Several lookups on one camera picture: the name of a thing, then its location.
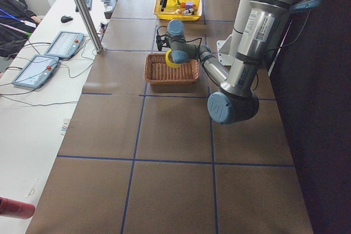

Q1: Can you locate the aluminium frame post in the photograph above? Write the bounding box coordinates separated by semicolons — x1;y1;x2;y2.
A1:
74;0;103;54

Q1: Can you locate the teach pendant tablet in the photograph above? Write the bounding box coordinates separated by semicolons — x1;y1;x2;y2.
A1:
44;31;84;59
12;54;60;89

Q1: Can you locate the yellow plastic basket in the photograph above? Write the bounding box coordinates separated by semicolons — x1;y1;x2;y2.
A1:
153;0;202;21

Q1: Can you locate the black computer mouse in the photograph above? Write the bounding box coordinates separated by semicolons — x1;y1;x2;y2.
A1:
60;15;73;24

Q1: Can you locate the toy croissant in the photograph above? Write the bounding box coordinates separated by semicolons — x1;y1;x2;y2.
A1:
172;9;184;15

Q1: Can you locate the white mounting pillar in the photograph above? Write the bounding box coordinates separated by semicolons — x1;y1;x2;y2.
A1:
217;0;251;66

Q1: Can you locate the seated person dark jacket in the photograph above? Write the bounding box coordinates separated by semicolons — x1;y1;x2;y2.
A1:
1;0;42;58

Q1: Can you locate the panda toy figure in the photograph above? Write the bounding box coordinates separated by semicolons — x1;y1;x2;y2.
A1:
183;8;194;15

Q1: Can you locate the yellow tape roll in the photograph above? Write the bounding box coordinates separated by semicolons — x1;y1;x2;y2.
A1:
165;49;180;69

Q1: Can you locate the far teach pendant tablet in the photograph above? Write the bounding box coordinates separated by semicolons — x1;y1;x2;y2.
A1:
44;31;84;59

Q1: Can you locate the purple foam block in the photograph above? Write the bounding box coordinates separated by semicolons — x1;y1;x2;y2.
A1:
185;1;194;9

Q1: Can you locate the toy carrot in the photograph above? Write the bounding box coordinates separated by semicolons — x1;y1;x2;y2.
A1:
175;0;186;8

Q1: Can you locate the brown wicker basket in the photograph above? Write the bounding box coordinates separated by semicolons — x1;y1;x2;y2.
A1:
144;53;200;85

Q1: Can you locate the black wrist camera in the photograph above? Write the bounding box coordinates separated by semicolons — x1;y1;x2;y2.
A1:
156;26;170;52

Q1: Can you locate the near teach pendant tablet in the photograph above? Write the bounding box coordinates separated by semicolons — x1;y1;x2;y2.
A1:
12;54;60;89

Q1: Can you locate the red cylinder bottle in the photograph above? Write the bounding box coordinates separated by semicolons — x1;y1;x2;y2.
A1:
0;197;35;219

